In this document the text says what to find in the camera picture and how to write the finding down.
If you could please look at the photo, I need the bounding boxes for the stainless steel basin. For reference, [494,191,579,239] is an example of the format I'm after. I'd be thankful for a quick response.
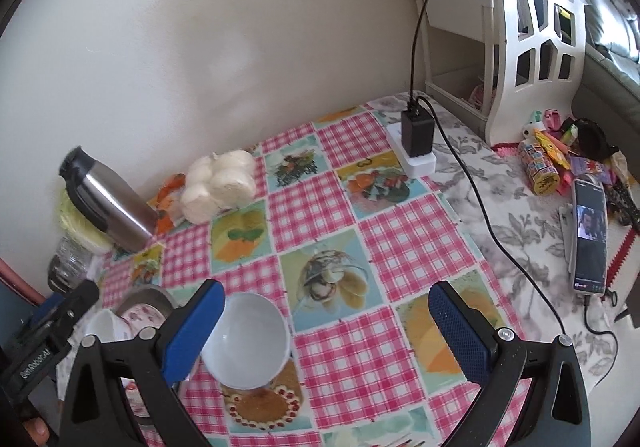
[115,285,177,427]

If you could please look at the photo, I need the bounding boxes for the floral pink rimmed plate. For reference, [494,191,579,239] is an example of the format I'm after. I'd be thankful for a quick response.
[119,303,165,424]

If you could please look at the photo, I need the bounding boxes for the white square bowl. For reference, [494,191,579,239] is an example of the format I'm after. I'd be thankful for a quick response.
[85,308,132,343]

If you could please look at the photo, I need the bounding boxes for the pale blue round bowl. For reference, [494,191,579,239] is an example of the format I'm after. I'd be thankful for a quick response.
[201,292,291,391]

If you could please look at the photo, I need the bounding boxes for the tray of glass cups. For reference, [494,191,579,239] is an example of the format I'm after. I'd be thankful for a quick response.
[55,236,98,282]

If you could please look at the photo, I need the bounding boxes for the napa cabbage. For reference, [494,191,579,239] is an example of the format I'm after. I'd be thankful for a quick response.
[58,189,114,255]

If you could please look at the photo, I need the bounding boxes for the stainless steel thermos jug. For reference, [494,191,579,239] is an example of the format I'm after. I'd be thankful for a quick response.
[58,146,158,253]

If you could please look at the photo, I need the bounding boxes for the orange snack packet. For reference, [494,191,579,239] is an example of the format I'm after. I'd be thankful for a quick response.
[148,173,186,236]

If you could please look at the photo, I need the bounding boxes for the grey floral tablecloth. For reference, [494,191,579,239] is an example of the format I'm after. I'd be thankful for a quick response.
[361,109,639,393]

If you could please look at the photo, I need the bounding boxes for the bag of steamed buns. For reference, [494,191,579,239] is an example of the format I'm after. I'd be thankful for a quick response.
[180,150,257,225]

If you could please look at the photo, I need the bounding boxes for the checkered picture tablecloth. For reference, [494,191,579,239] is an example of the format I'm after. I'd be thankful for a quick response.
[96,95,518,446]

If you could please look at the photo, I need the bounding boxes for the colourful snack tube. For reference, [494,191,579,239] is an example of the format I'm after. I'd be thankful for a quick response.
[518,140,560,196]

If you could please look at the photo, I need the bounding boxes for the smartphone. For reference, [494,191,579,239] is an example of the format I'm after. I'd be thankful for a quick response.
[570,175,608,295]

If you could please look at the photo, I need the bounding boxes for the white power strip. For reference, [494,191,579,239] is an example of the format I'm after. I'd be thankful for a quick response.
[384,122,437,180]

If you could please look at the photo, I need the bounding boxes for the black power adapter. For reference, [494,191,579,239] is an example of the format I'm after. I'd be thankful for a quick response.
[400,99,435,158]

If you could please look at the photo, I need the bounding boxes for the white wooden shelf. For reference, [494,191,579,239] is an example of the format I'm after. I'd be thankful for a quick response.
[416,0,586,146]

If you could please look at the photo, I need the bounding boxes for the glass teapot black handle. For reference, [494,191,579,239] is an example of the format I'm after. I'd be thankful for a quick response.
[47,255,79,294]

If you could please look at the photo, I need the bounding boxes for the black charging cable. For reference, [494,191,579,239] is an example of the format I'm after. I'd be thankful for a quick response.
[406,0,622,370]

